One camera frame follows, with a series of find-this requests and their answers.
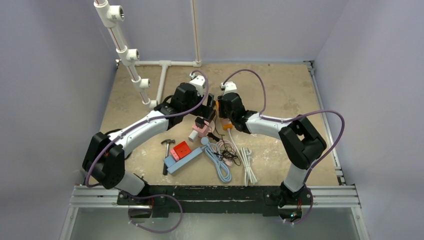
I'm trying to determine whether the thin black adapter cable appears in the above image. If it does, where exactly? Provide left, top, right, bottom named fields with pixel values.
left=207, top=112, right=243, bottom=167

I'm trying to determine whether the orange power strip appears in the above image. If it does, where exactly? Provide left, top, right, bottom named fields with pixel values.
left=215, top=100, right=234, bottom=131

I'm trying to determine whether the black steel claw hammer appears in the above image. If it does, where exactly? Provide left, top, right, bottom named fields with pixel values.
left=161, top=139, right=175, bottom=176

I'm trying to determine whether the light blue coiled cable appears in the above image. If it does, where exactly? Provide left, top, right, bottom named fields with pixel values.
left=200, top=137, right=233, bottom=184

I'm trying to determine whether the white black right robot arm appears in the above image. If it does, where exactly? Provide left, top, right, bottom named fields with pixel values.
left=218, top=92, right=327, bottom=204

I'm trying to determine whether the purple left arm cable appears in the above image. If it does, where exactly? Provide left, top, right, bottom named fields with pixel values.
left=84, top=69, right=210, bottom=234

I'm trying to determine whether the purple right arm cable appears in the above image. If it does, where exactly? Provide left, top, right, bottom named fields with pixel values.
left=221, top=68, right=346, bottom=225

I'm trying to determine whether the red cube socket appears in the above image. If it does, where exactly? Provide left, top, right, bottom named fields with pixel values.
left=173, top=141, right=192, bottom=160

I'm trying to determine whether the aluminium rail frame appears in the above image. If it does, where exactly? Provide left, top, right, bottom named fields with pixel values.
left=69, top=70, right=361, bottom=226

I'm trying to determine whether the small pink plug block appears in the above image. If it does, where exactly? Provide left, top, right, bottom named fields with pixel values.
left=169, top=149, right=180, bottom=162

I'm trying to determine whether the pink cube power socket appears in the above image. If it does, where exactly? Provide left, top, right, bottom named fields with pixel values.
left=188, top=121, right=215, bottom=142

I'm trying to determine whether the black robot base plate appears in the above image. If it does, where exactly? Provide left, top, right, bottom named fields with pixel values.
left=117, top=185, right=313, bottom=219

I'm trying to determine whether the black power adapter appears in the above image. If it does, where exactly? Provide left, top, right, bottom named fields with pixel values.
left=194, top=117, right=207, bottom=130

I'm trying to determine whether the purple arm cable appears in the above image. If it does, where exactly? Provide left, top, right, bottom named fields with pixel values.
left=221, top=68, right=346, bottom=225
left=84, top=69, right=210, bottom=234

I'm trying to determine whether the white power cord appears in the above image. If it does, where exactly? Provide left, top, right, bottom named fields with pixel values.
left=227, top=129, right=258, bottom=187

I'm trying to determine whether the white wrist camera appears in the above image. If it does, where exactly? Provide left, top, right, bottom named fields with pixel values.
left=219, top=81, right=238, bottom=96
left=189, top=75, right=208, bottom=97

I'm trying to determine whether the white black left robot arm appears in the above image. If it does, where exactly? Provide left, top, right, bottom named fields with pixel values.
left=82, top=80, right=209, bottom=205

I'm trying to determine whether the white PVC pipe frame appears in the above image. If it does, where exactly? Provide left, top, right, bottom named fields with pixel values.
left=93, top=0, right=203, bottom=110

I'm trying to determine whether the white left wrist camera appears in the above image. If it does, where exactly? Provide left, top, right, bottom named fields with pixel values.
left=189, top=75, right=208, bottom=97

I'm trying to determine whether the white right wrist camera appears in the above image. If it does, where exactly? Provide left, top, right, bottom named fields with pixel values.
left=219, top=81, right=238, bottom=96

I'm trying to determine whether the light blue power strip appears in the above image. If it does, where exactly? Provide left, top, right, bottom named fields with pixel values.
left=163, top=147, right=203, bottom=174

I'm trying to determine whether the pink coiled cable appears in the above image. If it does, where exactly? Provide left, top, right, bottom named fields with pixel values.
left=211, top=139, right=238, bottom=167

